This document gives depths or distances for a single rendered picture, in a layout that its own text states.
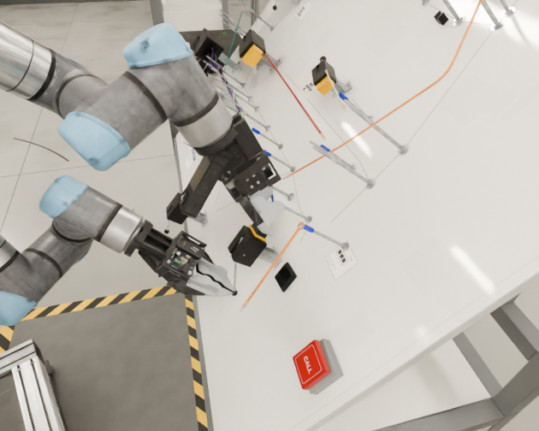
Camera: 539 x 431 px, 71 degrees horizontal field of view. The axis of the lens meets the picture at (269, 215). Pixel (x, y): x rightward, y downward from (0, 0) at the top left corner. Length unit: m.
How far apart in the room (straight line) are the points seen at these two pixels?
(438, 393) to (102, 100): 0.86
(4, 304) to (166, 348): 1.27
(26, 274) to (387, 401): 0.73
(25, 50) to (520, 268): 0.62
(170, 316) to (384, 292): 1.54
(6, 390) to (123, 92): 1.45
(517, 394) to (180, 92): 0.83
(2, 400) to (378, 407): 1.33
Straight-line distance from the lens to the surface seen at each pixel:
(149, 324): 1.99
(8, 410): 1.75
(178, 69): 0.51
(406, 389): 0.96
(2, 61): 0.56
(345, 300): 0.59
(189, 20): 3.72
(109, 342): 1.99
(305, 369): 0.58
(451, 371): 1.02
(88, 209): 0.68
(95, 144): 0.48
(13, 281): 0.71
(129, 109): 0.49
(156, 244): 0.68
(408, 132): 0.65
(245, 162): 0.59
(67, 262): 0.75
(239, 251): 0.68
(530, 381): 0.92
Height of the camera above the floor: 1.62
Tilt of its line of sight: 41 degrees down
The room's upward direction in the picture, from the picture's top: 2 degrees clockwise
